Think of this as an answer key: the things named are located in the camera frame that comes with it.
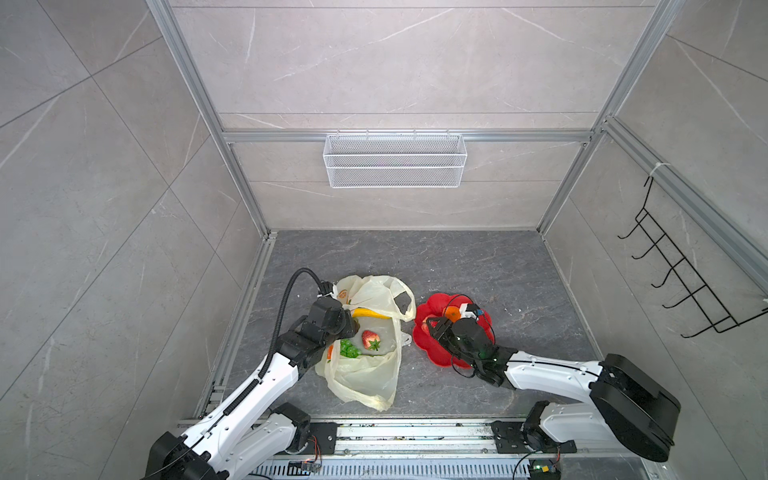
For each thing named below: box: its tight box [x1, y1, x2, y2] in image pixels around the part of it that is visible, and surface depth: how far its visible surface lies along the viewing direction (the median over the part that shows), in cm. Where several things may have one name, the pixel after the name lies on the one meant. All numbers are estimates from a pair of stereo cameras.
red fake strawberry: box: [361, 330, 381, 351], surface depth 87 cm
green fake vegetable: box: [340, 338, 362, 359], surface depth 86 cm
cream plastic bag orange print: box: [314, 275, 416, 412], surface depth 81 cm
